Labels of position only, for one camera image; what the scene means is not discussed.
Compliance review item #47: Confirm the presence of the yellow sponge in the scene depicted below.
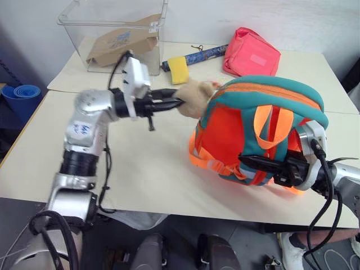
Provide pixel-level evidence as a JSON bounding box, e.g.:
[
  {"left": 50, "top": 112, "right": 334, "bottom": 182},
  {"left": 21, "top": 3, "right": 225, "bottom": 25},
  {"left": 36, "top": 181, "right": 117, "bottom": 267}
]
[{"left": 167, "top": 56, "right": 189, "bottom": 86}]

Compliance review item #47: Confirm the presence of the dark rounded shape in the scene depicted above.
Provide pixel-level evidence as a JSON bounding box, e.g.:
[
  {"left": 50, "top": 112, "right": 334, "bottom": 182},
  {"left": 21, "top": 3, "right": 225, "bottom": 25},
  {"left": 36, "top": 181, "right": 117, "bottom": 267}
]
[
  {"left": 129, "top": 232, "right": 170, "bottom": 270},
  {"left": 196, "top": 232, "right": 241, "bottom": 270}
]

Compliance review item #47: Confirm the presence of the silver robot torso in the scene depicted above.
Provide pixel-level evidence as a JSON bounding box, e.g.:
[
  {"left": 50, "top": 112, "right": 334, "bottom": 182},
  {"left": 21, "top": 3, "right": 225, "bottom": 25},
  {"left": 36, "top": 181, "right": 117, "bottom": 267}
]
[{"left": 0, "top": 226, "right": 73, "bottom": 270}]

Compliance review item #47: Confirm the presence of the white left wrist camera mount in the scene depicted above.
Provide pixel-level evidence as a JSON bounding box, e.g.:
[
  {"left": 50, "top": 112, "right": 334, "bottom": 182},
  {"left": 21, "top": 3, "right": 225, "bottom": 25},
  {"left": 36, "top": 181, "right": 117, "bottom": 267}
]
[{"left": 122, "top": 53, "right": 152, "bottom": 120}]

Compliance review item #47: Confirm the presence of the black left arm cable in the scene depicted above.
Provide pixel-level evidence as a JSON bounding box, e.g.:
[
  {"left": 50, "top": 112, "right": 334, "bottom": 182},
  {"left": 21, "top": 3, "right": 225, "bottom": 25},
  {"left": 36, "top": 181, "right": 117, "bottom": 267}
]
[{"left": 96, "top": 49, "right": 134, "bottom": 215}]

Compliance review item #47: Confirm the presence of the white plastic bag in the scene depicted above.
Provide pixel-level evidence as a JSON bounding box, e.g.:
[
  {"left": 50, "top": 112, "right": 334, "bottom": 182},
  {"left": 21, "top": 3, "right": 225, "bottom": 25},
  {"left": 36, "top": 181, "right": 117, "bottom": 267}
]
[{"left": 97, "top": 209, "right": 170, "bottom": 231}]

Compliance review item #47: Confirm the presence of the white shoe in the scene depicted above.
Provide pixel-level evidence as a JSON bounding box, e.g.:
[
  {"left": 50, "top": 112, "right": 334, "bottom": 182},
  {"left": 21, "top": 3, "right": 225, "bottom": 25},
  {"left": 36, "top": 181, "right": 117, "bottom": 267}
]
[{"left": 277, "top": 231, "right": 311, "bottom": 270}]

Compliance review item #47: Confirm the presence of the blue patterned stick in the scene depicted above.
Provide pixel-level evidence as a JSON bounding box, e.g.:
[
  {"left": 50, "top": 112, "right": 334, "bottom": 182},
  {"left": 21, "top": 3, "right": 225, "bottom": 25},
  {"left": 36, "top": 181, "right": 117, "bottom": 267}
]
[{"left": 161, "top": 43, "right": 229, "bottom": 73}]

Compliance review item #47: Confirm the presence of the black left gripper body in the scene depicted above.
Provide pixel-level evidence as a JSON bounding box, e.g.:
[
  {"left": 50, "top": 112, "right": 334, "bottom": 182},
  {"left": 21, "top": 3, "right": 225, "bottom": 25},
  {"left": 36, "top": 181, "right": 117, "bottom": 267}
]
[{"left": 133, "top": 89, "right": 159, "bottom": 132}]

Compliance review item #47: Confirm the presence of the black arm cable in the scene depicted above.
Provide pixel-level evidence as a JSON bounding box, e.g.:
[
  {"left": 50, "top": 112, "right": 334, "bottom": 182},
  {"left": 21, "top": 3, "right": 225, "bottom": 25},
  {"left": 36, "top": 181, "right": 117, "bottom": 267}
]
[
  {"left": 96, "top": 49, "right": 134, "bottom": 215},
  {"left": 301, "top": 138, "right": 344, "bottom": 270}
]

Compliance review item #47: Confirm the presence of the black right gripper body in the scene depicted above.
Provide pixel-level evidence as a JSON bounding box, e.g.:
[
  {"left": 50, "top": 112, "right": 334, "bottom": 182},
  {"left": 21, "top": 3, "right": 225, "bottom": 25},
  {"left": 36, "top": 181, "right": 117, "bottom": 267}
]
[{"left": 273, "top": 150, "right": 311, "bottom": 188}]

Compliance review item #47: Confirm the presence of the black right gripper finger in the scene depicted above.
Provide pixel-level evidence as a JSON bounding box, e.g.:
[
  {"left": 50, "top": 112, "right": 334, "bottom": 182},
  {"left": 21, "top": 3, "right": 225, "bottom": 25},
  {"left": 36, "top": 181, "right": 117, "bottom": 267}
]
[{"left": 237, "top": 153, "right": 288, "bottom": 173}]

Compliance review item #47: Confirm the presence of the thick black hose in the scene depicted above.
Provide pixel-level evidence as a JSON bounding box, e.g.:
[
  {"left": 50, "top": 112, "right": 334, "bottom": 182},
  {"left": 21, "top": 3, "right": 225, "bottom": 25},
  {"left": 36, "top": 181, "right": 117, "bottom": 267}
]
[{"left": 29, "top": 210, "right": 81, "bottom": 270}]

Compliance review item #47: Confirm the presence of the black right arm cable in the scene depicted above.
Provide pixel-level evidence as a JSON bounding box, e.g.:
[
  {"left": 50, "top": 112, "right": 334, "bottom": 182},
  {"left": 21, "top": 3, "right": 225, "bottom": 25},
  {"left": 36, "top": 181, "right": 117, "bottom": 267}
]
[{"left": 301, "top": 138, "right": 344, "bottom": 270}]

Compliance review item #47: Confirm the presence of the blue rolled mat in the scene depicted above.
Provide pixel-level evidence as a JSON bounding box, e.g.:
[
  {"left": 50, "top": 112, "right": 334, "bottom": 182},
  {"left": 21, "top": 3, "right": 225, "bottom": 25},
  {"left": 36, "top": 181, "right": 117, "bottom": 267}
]
[{"left": 1, "top": 84, "right": 43, "bottom": 126}]

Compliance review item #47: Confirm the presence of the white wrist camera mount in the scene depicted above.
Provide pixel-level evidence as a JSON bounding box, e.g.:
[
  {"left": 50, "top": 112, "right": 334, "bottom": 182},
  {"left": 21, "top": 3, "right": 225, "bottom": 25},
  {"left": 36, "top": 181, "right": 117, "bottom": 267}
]
[
  {"left": 297, "top": 120, "right": 329, "bottom": 192},
  {"left": 122, "top": 53, "right": 152, "bottom": 120}
]

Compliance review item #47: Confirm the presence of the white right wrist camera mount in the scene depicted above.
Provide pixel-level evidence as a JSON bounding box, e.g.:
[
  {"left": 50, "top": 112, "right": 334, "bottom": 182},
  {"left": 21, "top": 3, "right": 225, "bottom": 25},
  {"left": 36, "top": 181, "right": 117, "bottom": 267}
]
[{"left": 297, "top": 120, "right": 329, "bottom": 192}]

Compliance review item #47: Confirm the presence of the clear plastic bin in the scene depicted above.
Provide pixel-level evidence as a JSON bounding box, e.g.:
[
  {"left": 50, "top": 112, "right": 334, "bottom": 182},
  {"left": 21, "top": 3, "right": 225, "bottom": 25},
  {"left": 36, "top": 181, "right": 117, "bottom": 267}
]
[{"left": 57, "top": 0, "right": 170, "bottom": 77}]

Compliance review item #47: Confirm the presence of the person's bare leg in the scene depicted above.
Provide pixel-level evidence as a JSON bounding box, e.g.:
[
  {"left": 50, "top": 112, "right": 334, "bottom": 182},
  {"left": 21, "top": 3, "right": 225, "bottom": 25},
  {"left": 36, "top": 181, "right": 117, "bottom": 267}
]
[{"left": 294, "top": 228, "right": 360, "bottom": 249}]

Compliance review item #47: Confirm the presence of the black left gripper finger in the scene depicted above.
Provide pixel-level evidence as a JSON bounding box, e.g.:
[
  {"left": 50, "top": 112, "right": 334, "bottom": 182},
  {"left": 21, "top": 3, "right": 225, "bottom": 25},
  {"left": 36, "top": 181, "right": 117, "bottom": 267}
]
[
  {"left": 151, "top": 88, "right": 181, "bottom": 102},
  {"left": 146, "top": 98, "right": 184, "bottom": 114}
]

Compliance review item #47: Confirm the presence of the orange and teal backpack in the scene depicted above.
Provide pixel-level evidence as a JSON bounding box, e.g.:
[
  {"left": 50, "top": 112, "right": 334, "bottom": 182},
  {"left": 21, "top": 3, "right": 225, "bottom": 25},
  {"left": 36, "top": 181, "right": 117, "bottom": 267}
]
[{"left": 187, "top": 74, "right": 330, "bottom": 195}]

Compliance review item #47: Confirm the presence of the pink fabric bag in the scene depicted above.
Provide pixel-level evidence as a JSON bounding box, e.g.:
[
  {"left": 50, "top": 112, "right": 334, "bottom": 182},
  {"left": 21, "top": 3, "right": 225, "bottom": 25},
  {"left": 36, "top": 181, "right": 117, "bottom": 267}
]
[{"left": 223, "top": 26, "right": 282, "bottom": 78}]

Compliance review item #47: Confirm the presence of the brown cardboard piece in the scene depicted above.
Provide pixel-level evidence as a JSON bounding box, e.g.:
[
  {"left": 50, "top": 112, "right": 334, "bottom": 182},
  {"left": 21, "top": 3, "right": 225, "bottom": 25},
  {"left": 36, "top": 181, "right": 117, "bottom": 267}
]
[{"left": 85, "top": 13, "right": 163, "bottom": 69}]

